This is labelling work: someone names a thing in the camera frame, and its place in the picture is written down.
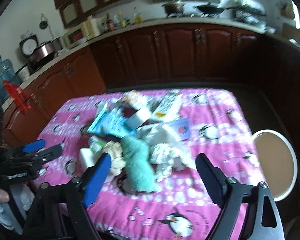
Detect white green bottle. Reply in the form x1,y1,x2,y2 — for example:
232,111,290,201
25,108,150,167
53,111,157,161
78,135,106,171

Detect cream paper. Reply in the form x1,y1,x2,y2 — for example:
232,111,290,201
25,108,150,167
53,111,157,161
102,141,126,183

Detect teal green towel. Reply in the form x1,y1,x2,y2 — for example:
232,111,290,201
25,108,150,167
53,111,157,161
120,135,157,193

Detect light blue snack bag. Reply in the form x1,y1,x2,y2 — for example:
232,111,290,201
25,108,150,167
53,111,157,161
87,102,136,139

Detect white plastic bag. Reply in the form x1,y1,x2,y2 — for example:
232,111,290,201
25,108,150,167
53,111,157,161
137,123,196,181

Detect white square box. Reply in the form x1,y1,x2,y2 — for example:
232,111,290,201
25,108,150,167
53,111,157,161
125,107,151,129

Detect white blue medicine box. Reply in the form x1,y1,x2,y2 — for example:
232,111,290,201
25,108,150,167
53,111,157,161
168,118,191,140

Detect orange white snack bag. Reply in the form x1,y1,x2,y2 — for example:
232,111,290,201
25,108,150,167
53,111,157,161
119,90,150,111

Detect cream round trash bin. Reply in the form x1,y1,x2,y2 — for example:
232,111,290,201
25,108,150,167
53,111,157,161
252,129,298,202

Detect round white kitchen scale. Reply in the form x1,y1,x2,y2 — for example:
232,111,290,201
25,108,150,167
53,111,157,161
19,34,39,57

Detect left white gloved hand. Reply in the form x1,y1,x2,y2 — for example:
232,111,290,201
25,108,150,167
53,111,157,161
0,184,34,235

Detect pink penguin tablecloth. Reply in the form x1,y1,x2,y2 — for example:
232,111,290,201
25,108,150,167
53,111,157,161
36,89,264,239

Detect blue water jug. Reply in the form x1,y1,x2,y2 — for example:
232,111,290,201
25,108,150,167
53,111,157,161
0,55,21,105

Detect silver rice cooker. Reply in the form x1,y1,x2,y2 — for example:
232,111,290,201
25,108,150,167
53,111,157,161
29,41,56,72

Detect white microwave oven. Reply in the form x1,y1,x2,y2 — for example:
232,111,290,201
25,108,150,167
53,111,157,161
63,22,89,49

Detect brown wooden base cabinets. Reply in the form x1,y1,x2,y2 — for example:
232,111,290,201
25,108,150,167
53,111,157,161
2,23,300,146

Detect dish drying rack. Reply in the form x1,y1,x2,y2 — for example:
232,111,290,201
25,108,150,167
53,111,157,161
232,5,268,29

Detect black frying pan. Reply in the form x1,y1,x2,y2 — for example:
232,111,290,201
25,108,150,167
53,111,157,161
193,3,237,15

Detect steel cooking pot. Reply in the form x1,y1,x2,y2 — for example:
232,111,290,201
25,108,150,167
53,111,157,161
162,0,185,17

